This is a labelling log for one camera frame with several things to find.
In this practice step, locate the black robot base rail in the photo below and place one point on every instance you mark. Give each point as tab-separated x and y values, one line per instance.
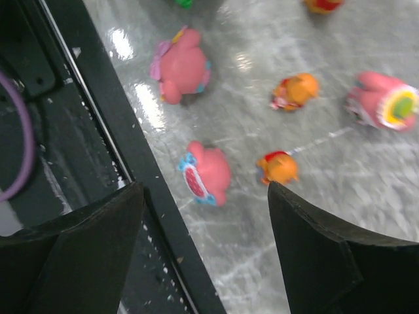
69	138

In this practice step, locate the green Chuba cassava chips bag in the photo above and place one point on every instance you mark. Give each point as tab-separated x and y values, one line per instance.
184	3

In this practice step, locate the pink pig figure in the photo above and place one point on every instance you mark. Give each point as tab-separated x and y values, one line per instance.
180	66

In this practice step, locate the pink figure with green hat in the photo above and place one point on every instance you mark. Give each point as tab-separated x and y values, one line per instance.
383	101

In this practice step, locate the pink round figure teal face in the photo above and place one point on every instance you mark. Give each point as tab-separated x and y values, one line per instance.
207	173

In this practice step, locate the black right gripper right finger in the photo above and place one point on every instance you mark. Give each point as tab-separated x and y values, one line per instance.
332	266

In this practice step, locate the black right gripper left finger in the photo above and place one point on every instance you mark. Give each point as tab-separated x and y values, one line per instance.
76	263

